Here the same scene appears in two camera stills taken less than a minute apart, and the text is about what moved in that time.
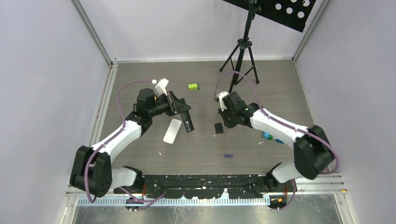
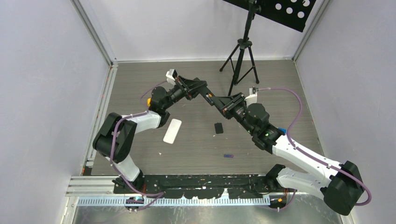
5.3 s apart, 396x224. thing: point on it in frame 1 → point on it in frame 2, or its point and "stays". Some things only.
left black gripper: x=177 y=106 → x=190 y=88
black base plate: x=208 y=185 stays
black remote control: x=187 y=121 → x=207 y=94
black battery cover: x=218 y=128 stays
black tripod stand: x=242 y=60 stays
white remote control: x=172 y=131 stays
